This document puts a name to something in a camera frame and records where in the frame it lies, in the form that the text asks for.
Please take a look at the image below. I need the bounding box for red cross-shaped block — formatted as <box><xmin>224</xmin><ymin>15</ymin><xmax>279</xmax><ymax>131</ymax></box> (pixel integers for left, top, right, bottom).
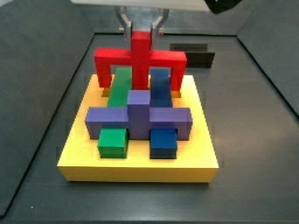
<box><xmin>93</xmin><ymin>31</ymin><xmax>187</xmax><ymax>91</ymax></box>

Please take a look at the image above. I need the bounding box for blue long block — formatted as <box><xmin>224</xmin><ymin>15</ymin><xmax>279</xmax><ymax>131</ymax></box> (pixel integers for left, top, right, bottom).
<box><xmin>149</xmin><ymin>68</ymin><xmax>177</xmax><ymax>159</ymax></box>

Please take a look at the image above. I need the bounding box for yellow puzzle board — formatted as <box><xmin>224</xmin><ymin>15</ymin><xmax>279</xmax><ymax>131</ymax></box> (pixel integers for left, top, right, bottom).
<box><xmin>57</xmin><ymin>75</ymin><xmax>219</xmax><ymax>183</ymax></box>

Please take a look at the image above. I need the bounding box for black rectangular box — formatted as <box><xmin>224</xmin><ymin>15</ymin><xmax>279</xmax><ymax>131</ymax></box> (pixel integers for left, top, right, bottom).
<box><xmin>169</xmin><ymin>43</ymin><xmax>215</xmax><ymax>68</ymax></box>

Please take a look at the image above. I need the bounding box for green long block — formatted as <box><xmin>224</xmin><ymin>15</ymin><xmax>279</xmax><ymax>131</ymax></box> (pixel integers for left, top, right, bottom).
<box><xmin>97</xmin><ymin>67</ymin><xmax>132</xmax><ymax>158</ymax></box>

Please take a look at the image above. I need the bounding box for purple cross-shaped block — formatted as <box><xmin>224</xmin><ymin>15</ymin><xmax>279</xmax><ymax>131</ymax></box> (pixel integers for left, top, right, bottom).
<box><xmin>85</xmin><ymin>90</ymin><xmax>192</xmax><ymax>141</ymax></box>

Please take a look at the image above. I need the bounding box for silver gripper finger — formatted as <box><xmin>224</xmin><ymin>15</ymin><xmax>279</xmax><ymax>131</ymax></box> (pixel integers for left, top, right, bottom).
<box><xmin>115</xmin><ymin>6</ymin><xmax>132</xmax><ymax>40</ymax></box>
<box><xmin>151</xmin><ymin>9</ymin><xmax>169</xmax><ymax>48</ymax></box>

